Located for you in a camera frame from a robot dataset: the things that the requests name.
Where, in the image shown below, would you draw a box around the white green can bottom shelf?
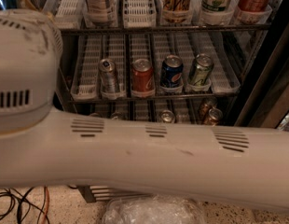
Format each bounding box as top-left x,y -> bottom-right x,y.
158,110 -> 175,123

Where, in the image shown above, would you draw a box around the black cables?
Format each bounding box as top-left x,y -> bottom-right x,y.
0,187 -> 50,224

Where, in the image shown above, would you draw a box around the green can middle shelf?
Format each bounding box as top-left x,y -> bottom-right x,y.
187,53 -> 213,86

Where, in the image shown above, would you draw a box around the silver can middle shelf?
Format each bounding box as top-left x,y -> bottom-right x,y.
98,59 -> 119,93

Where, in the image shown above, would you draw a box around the blue Pepsi can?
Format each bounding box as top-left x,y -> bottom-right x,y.
160,54 -> 184,88

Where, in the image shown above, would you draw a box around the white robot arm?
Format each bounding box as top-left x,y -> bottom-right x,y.
0,9 -> 289,213

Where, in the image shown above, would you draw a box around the brown can bottom rear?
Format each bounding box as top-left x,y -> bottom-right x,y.
199,97 -> 217,119

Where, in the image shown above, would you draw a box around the stainless steel fridge base grille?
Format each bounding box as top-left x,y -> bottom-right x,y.
77,186 -> 147,203

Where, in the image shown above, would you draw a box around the green can bottom shelf left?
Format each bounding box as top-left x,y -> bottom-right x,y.
110,112 -> 126,120

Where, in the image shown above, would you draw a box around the brown can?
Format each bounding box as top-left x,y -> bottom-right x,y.
203,108 -> 223,126
199,97 -> 217,119

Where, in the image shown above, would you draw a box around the empty white tray middle left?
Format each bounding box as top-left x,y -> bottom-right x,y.
71,35 -> 102,101

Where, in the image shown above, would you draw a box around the clear plastic bag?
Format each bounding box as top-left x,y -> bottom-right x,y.
102,195 -> 207,224

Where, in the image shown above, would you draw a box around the white beige bottle top shelf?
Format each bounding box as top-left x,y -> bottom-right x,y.
86,0 -> 116,24

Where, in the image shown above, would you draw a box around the brown can bottom front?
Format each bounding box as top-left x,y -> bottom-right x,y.
203,108 -> 223,126

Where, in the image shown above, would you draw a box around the red Coca-Cola can middle shelf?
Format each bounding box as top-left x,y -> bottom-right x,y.
132,59 -> 153,92

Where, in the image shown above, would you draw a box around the orange cable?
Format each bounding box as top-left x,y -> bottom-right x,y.
40,186 -> 51,224

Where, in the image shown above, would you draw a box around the empty white tray top shelf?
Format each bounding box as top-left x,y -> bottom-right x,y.
122,0 -> 157,28

